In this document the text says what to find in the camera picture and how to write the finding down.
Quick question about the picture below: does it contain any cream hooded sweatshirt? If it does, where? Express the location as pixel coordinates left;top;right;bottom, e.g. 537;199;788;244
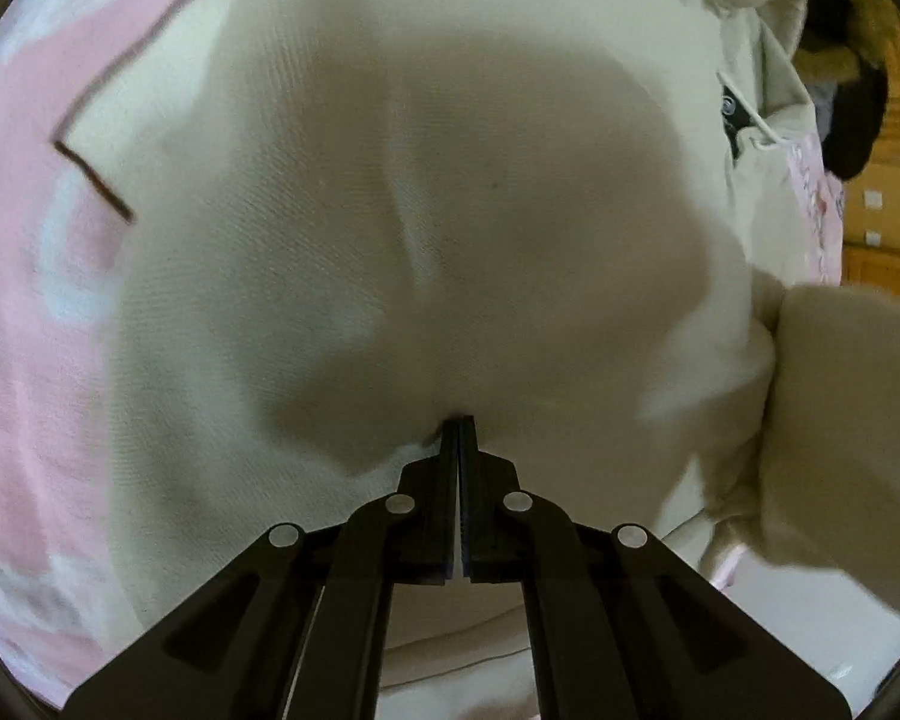
51;0;900;720

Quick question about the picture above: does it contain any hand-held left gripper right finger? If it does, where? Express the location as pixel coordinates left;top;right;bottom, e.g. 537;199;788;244
459;415;854;720

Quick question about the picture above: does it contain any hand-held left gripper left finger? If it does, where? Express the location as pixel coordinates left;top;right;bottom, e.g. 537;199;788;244
58;418;462;720

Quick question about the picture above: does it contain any pink printed bedsheet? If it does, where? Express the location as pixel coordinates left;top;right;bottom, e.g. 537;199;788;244
0;0;848;707

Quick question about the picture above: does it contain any dark cloth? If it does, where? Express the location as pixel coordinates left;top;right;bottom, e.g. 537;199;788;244
795;0;892;182

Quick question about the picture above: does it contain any cardboard box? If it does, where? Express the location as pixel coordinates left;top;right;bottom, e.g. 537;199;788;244
844;156;900;248

